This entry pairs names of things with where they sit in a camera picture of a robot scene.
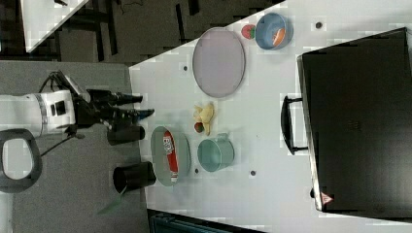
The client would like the grey round plate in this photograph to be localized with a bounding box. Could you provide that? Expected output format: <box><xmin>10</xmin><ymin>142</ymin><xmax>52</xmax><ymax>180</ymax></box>
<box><xmin>192</xmin><ymin>27</ymin><xmax>246</xmax><ymax>98</ymax></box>

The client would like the black cylinder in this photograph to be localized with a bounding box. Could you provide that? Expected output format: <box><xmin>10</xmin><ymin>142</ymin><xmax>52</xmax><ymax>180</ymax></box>
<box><xmin>107</xmin><ymin>125</ymin><xmax>146</xmax><ymax>146</ymax></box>
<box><xmin>113</xmin><ymin>161</ymin><xmax>156</xmax><ymax>193</ymax></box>

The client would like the small red felt strawberry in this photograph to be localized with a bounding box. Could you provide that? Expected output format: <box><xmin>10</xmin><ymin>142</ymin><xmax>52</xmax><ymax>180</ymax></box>
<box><xmin>194</xmin><ymin>122</ymin><xmax>204</xmax><ymax>133</ymax></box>

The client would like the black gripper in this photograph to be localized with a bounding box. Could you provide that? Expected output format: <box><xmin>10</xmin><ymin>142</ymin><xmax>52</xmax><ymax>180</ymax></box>
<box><xmin>74</xmin><ymin>89</ymin><xmax>155</xmax><ymax>129</ymax></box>

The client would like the black cylinder upper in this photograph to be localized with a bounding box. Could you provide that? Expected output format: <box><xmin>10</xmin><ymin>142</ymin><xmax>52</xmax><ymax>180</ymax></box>
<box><xmin>107</xmin><ymin>125</ymin><xmax>146</xmax><ymax>146</ymax></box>

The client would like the red felt ketchup bottle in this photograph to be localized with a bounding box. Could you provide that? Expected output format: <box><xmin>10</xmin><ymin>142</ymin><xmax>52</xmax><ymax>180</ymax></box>
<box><xmin>162</xmin><ymin>130</ymin><xmax>179</xmax><ymax>183</ymax></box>

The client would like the black oven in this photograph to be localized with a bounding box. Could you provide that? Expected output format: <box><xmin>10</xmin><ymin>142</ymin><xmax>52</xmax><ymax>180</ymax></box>
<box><xmin>297</xmin><ymin>28</ymin><xmax>412</xmax><ymax>222</ymax></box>

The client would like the teal metal pot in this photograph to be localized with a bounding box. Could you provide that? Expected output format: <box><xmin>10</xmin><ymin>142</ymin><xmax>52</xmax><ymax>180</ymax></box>
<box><xmin>197</xmin><ymin>133</ymin><xmax>235</xmax><ymax>173</ymax></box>

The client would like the blue bowl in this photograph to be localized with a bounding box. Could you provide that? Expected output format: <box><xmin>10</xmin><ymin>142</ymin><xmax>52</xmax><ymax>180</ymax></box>
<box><xmin>255</xmin><ymin>13</ymin><xmax>293</xmax><ymax>50</ymax></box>

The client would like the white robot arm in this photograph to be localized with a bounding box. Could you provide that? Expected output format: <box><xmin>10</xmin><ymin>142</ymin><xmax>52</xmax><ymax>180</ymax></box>
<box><xmin>1</xmin><ymin>89</ymin><xmax>155</xmax><ymax>193</ymax></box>

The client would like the pale green strainer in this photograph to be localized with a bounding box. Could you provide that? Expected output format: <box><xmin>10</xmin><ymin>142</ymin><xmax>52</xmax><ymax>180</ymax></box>
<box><xmin>151</xmin><ymin>126</ymin><xmax>191</xmax><ymax>186</ymax></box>

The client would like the orange felt carrot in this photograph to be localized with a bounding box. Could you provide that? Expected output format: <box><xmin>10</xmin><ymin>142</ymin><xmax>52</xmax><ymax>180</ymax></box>
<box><xmin>273</xmin><ymin>28</ymin><xmax>286</xmax><ymax>47</ymax></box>

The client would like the white side table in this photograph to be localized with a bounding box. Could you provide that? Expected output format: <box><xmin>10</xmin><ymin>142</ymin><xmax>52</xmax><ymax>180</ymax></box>
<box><xmin>19</xmin><ymin>0</ymin><xmax>89</xmax><ymax>53</ymax></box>

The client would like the black cylinder lower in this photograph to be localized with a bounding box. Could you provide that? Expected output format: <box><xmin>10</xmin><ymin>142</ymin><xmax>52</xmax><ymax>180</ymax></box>
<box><xmin>113</xmin><ymin>161</ymin><xmax>156</xmax><ymax>193</ymax></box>

